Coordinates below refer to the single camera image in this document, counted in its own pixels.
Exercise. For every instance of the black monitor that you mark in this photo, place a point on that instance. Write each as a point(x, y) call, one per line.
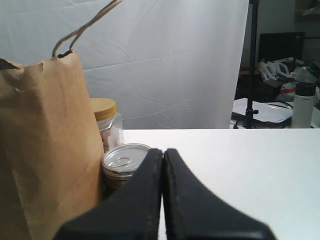
point(283, 45)

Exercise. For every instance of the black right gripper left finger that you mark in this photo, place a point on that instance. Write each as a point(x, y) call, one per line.
point(131, 213)

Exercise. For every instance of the black light stand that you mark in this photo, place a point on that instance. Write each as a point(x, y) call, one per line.
point(250, 112)

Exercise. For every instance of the dark can with pull-tab lid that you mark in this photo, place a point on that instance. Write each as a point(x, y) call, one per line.
point(120, 163)

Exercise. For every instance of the white thermos bottle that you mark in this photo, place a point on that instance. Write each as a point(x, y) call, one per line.
point(303, 104)

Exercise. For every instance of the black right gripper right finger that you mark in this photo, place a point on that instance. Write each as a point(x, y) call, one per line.
point(193, 212)

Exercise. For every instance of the white backdrop cloth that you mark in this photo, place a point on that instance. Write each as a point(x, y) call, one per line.
point(168, 64)

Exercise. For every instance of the clutter of boxes and bags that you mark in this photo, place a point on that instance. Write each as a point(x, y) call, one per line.
point(286, 73)

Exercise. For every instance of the white tray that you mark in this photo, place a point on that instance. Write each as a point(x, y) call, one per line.
point(267, 113)

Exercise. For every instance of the plastic jar yellow lid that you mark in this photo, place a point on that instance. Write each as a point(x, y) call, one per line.
point(109, 122)

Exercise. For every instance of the brown paper shopping bag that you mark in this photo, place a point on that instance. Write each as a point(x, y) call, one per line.
point(50, 147)

